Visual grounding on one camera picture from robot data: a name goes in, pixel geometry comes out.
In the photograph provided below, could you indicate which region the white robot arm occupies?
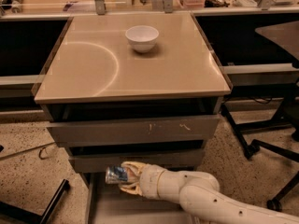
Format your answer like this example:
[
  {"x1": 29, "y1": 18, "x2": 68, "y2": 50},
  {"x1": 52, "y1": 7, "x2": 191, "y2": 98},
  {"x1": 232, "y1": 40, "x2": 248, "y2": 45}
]
[{"x1": 120, "y1": 161, "x2": 299, "y2": 224}]

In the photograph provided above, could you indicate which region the white ceramic bowl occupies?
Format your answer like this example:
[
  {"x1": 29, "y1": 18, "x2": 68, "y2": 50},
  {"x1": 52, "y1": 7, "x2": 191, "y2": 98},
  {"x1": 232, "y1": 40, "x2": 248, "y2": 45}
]
[{"x1": 125, "y1": 25, "x2": 159, "y2": 53}]

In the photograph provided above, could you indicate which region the open bottom drawer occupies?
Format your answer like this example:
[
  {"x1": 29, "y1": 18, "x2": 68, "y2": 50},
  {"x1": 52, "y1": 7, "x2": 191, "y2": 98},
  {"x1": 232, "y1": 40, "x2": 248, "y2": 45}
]
[{"x1": 85, "y1": 172, "x2": 203, "y2": 224}]

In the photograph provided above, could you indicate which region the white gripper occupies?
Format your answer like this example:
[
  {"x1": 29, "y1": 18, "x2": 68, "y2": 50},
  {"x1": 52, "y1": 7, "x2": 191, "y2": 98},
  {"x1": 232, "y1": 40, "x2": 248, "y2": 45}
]
[{"x1": 119, "y1": 161, "x2": 165, "y2": 200}]

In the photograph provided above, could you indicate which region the grey top drawer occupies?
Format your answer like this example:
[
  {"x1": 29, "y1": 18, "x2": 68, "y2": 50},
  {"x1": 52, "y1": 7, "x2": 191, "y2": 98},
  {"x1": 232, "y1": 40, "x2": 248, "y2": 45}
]
[{"x1": 48, "y1": 115, "x2": 220, "y2": 147}]

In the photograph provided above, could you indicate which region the black metal leg left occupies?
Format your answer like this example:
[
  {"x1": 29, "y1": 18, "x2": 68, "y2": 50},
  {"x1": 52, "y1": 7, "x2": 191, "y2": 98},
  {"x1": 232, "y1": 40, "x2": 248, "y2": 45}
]
[{"x1": 0, "y1": 179, "x2": 70, "y2": 224}]

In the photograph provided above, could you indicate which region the redbull can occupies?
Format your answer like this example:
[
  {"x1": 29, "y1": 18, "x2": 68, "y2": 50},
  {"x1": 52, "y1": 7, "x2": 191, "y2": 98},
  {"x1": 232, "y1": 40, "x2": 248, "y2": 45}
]
[{"x1": 106, "y1": 166, "x2": 128, "y2": 184}]

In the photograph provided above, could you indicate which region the grey middle drawer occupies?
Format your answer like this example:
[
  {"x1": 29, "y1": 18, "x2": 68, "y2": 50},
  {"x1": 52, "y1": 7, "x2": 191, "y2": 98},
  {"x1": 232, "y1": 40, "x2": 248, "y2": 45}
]
[{"x1": 69, "y1": 148, "x2": 205, "y2": 173}]

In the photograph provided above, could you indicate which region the grey drawer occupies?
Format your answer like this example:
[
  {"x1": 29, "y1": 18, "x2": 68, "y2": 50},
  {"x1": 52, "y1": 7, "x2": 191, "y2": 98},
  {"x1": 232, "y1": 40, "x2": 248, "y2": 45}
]
[
  {"x1": 69, "y1": 148, "x2": 205, "y2": 173},
  {"x1": 48, "y1": 115, "x2": 220, "y2": 147}
]

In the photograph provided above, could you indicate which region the cable on floor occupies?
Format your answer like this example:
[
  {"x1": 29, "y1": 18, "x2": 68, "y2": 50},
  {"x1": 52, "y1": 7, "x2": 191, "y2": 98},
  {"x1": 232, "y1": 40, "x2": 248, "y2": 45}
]
[{"x1": 0, "y1": 141, "x2": 58, "y2": 161}]

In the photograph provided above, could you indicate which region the beige top drawer cabinet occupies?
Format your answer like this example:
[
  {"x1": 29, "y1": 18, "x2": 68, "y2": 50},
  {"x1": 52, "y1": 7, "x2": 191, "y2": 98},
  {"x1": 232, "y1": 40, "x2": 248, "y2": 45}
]
[{"x1": 35, "y1": 12, "x2": 230, "y2": 105}]

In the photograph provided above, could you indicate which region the black office chair base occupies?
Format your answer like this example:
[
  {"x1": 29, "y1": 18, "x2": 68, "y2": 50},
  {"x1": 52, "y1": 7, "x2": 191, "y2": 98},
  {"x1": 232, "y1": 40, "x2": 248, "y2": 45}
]
[{"x1": 249, "y1": 138, "x2": 299, "y2": 214}]

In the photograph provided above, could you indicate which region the black desk frame right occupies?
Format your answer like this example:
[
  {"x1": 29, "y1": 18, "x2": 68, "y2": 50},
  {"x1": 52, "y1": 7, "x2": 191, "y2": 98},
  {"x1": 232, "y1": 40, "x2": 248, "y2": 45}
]
[{"x1": 221, "y1": 105, "x2": 293, "y2": 160}]

